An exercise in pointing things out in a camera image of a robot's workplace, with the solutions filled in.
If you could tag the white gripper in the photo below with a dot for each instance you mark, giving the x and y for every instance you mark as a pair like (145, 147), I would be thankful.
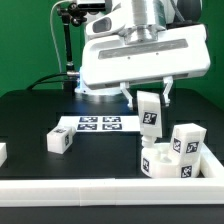
(108, 61)

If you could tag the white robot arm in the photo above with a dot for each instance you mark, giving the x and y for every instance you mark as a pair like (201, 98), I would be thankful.
(141, 20)

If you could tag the white marker sheet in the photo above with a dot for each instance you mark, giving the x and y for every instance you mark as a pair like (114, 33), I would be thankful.
(101, 123)

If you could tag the white U-shaped fence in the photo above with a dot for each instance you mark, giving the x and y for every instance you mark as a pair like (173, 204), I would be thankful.
(209, 189)

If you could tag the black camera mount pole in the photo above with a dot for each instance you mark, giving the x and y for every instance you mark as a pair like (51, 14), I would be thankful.
(70, 15)

